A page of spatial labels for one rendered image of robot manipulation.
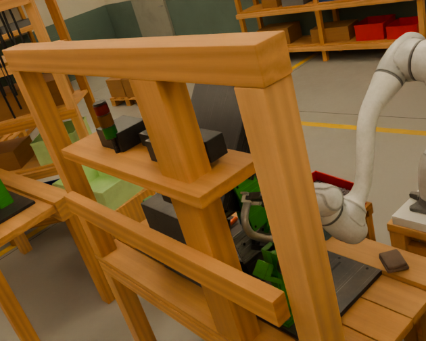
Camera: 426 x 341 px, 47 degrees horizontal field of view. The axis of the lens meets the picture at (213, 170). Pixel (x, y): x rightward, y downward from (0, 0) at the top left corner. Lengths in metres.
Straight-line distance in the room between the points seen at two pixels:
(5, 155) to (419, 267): 3.69
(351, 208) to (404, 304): 0.40
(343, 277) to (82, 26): 10.41
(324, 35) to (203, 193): 6.37
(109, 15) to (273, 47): 11.22
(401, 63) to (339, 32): 5.82
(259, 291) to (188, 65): 0.63
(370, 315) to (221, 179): 0.75
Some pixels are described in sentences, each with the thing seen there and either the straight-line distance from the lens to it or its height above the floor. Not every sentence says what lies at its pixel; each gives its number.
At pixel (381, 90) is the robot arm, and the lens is 1.69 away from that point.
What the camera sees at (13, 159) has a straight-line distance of 4.73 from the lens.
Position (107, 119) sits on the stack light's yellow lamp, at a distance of 1.76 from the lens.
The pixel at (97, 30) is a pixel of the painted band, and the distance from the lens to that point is 12.01.
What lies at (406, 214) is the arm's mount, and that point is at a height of 0.89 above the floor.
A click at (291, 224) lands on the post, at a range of 1.16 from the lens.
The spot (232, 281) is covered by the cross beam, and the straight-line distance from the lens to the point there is 1.43.
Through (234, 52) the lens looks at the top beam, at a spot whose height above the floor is 1.93.
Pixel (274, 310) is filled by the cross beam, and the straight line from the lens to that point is 1.35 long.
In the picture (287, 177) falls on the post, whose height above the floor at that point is 1.64.
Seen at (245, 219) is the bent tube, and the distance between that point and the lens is 1.83.
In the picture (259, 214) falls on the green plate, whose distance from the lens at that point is 1.98.
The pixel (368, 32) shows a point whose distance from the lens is 7.24.
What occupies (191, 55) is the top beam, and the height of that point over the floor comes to 1.92.
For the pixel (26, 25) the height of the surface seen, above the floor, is 1.44.
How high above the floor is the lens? 2.16
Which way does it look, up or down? 25 degrees down
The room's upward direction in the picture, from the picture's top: 17 degrees counter-clockwise
